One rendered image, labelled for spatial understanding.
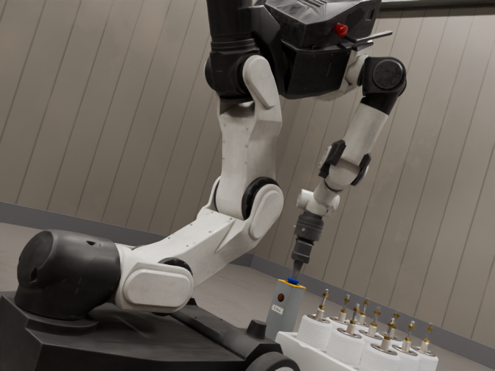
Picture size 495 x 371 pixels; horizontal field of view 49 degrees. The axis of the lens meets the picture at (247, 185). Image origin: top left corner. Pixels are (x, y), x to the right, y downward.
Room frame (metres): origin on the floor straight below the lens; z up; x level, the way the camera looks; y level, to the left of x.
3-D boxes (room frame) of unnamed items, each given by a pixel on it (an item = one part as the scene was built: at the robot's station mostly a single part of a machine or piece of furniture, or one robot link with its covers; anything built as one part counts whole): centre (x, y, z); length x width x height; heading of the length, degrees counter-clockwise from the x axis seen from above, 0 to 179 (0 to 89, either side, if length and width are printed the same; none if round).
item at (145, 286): (1.31, 0.19, 0.28); 0.21 x 0.20 x 0.13; 136
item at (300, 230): (1.82, -0.24, 0.46); 0.13 x 0.10 x 0.12; 177
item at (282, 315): (1.82, -0.24, 0.16); 0.07 x 0.07 x 0.31; 44
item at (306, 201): (1.83, -0.23, 0.57); 0.11 x 0.11 x 0.11; 3
